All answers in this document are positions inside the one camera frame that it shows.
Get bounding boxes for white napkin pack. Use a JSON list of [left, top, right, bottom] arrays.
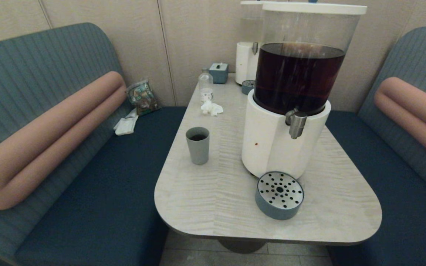
[[114, 108, 139, 136]]

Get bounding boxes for large dark tea dispenser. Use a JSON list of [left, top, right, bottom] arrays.
[[241, 1, 368, 180]]

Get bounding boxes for colourful snack bag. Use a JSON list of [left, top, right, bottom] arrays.
[[126, 79, 160, 116]]

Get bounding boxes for pink bolster cushion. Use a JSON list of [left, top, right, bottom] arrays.
[[374, 77, 426, 167], [0, 71, 128, 211]]

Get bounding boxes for crumpled white tissue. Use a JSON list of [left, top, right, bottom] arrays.
[[201, 100, 224, 116]]

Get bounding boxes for clear plastic bottle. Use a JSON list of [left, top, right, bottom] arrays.
[[199, 68, 214, 102]]

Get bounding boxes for grey plastic cup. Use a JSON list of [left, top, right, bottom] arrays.
[[186, 127, 210, 165]]

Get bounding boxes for dark blue bench seat cushion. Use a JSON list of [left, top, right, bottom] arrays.
[[324, 111, 426, 266], [13, 106, 187, 266]]

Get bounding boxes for white water dispenser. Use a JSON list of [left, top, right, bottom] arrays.
[[235, 1, 266, 85]]

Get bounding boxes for small round drip tray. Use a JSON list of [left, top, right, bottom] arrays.
[[241, 79, 256, 95]]

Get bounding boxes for metal tea dispenser tap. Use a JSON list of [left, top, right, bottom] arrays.
[[285, 109, 308, 140]]

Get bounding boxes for large round perforated drip tray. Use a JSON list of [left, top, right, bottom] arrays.
[[255, 171, 305, 221]]

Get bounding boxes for blue-grey tissue box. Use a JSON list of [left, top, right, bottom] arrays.
[[209, 62, 229, 84]]

